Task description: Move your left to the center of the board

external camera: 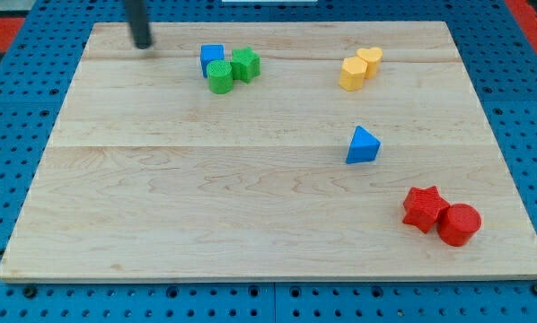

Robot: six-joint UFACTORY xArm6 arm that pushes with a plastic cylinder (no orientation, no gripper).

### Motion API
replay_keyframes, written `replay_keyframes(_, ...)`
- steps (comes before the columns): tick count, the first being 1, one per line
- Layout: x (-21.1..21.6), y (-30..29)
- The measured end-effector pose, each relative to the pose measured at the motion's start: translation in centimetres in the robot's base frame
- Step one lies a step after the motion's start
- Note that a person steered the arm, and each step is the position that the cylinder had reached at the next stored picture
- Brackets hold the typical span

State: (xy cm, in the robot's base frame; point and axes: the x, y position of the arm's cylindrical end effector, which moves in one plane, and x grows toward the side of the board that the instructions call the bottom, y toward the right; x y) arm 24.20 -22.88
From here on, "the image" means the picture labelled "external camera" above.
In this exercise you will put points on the yellow hexagon block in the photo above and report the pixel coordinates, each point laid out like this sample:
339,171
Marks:
352,74

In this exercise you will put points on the blue cube block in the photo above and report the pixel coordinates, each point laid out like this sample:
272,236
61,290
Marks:
210,53

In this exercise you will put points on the yellow heart block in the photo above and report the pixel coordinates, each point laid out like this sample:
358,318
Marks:
373,57

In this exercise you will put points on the red cylinder block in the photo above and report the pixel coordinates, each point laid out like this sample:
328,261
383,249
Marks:
459,223

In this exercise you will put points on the green cylinder block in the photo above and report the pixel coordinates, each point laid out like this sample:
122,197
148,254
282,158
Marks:
220,76

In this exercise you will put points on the blue triangle block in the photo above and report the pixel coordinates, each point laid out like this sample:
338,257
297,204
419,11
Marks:
363,147

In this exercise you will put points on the green star block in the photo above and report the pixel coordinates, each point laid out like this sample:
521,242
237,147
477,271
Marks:
245,64

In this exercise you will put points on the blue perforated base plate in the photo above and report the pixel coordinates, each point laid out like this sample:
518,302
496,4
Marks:
34,76

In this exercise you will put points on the red star block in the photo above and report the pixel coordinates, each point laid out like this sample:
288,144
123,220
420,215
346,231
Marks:
423,208

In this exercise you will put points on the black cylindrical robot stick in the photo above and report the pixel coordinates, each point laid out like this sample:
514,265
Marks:
138,23

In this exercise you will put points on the wooden board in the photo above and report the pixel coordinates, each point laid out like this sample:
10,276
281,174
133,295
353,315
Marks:
149,177

